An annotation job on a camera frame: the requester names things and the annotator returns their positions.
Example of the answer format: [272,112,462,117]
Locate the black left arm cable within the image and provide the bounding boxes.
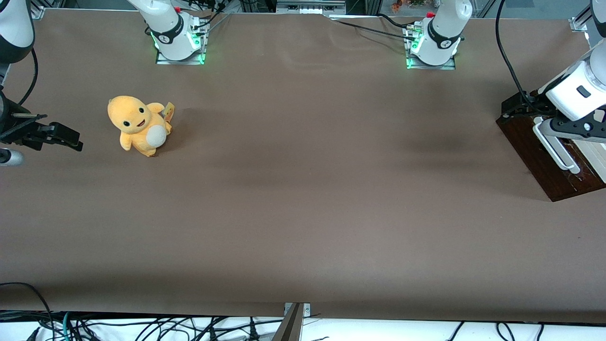
[494,0,538,112]

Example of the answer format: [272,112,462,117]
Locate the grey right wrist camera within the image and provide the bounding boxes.
[0,149,24,167]

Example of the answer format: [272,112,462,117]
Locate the brown table cover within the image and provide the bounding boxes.
[0,9,606,323]

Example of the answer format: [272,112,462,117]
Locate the yellow plush toy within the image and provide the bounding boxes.
[107,95,175,158]

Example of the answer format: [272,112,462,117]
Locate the metal clamp bracket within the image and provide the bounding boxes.
[283,302,312,317]

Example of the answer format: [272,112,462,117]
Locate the dark wooden base board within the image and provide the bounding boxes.
[496,90,606,203]

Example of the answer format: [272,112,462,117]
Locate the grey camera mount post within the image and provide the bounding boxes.
[271,303,304,341]

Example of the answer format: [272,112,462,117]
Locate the short curved black cable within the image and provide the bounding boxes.
[377,13,416,32]

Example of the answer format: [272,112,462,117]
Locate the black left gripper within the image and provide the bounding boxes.
[501,90,557,119]

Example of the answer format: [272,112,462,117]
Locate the black looped cable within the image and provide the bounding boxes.
[0,281,54,332]

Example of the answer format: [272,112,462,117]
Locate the long black table cable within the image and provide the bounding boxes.
[329,18,417,41]

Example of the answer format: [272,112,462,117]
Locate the aluminium frame rail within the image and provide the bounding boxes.
[276,0,347,15]

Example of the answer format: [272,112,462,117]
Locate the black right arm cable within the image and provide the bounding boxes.
[18,46,39,107]

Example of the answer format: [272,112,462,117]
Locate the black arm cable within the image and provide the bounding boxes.
[18,46,39,107]
[494,0,538,112]

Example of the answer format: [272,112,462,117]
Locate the tangled black cables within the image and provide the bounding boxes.
[71,314,285,341]

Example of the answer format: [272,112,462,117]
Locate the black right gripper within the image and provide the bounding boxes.
[0,91,84,153]

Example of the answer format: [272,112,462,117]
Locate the black base cable bundle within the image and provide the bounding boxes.
[182,0,233,32]

